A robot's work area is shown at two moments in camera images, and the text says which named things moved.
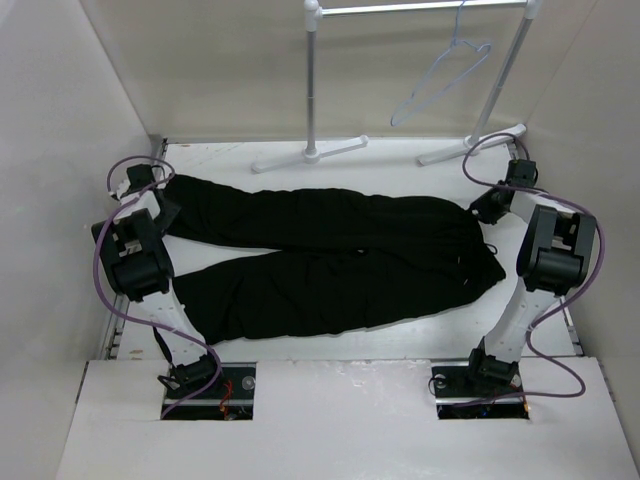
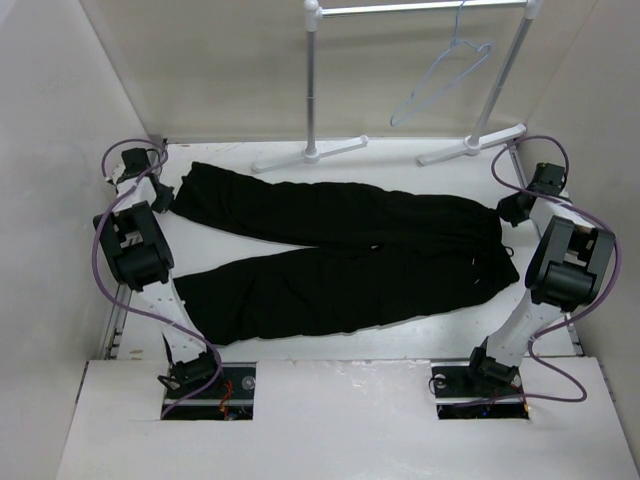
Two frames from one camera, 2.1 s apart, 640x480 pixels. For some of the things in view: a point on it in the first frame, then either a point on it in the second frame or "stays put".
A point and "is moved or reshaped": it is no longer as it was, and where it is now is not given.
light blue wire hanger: (435, 66) stays put
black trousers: (311, 256) is moved or reshaped
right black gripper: (481, 206) → (506, 211)
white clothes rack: (314, 10) stays put
